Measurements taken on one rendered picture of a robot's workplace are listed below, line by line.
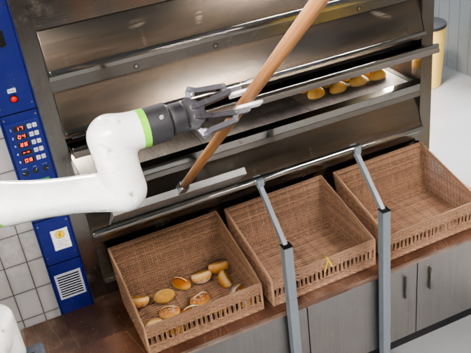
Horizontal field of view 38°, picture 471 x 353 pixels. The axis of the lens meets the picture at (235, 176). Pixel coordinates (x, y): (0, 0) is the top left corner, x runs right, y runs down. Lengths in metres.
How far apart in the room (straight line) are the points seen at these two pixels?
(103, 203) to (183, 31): 1.42
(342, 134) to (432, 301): 0.96
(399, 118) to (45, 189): 2.36
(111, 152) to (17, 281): 1.75
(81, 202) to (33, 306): 1.73
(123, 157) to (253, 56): 1.62
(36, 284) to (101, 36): 1.17
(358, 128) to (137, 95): 1.20
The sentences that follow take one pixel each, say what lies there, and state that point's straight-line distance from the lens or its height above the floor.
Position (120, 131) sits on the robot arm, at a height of 1.99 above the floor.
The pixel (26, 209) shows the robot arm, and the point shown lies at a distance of 1.68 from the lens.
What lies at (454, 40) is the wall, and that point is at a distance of 6.81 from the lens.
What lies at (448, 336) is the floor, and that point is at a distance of 3.81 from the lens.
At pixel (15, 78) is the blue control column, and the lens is 2.77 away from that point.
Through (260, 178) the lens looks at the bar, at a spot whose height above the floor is 1.17.
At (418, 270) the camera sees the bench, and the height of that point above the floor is 0.50.
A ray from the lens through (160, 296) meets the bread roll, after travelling 3.17.
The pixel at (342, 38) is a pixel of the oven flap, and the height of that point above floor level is 1.53.
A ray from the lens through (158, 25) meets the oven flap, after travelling 2.87.
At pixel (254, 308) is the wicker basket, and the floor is 0.60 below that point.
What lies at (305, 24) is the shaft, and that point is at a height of 2.22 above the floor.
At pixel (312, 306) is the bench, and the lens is 3.15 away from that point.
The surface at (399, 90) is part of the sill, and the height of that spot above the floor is 1.18.
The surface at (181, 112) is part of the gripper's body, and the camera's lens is 1.59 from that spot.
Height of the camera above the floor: 2.63
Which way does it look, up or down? 30 degrees down
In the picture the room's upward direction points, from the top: 8 degrees counter-clockwise
